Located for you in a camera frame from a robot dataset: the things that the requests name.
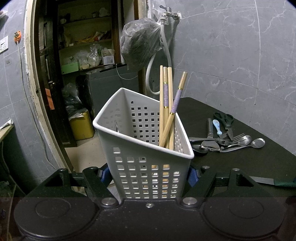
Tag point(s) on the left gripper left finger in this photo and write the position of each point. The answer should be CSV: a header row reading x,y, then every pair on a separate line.
x,y
97,181

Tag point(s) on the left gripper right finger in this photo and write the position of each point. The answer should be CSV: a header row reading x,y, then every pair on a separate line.
x,y
200,183

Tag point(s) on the white perforated plastic utensil basket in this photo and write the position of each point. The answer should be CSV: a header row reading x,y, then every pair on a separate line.
x,y
128,128

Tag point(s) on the purple banded wooden chopstick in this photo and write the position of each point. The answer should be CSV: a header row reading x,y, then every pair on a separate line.
x,y
166,97

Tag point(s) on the plain wooden chopstick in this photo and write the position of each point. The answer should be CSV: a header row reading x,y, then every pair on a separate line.
x,y
171,99
161,102

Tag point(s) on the small dark metal spoon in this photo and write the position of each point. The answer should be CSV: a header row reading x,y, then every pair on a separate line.
x,y
199,151

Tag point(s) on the metal fork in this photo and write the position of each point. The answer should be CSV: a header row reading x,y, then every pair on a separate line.
x,y
194,139

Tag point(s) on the yellow container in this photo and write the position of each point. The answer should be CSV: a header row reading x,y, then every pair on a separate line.
x,y
81,126

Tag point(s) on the white blue ceramic spoon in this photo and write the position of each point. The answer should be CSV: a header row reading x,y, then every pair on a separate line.
x,y
217,126

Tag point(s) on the large metal spoon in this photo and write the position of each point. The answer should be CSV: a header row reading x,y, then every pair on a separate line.
x,y
243,141

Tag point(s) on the dark grey cabinet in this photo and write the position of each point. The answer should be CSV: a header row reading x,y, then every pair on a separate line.
x,y
103,84

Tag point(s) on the wooden side counter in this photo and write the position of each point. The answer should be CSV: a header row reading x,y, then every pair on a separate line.
x,y
4,132

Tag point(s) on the green box on shelf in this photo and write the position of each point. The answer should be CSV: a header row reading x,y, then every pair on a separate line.
x,y
69,68

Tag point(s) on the clear plastic bag dark contents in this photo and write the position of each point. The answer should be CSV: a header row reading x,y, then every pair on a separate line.
x,y
140,40

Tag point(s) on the metal spatula black handle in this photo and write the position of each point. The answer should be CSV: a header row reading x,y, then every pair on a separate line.
x,y
210,143

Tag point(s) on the black handled scissors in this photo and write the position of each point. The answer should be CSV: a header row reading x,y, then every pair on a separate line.
x,y
226,120

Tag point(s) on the orange wall plug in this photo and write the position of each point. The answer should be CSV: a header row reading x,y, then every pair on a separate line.
x,y
17,37

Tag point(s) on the white wall switch plate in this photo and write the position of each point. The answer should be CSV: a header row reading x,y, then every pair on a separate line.
x,y
4,44

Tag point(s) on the metal wall tap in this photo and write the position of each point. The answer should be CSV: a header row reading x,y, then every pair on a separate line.
x,y
168,14

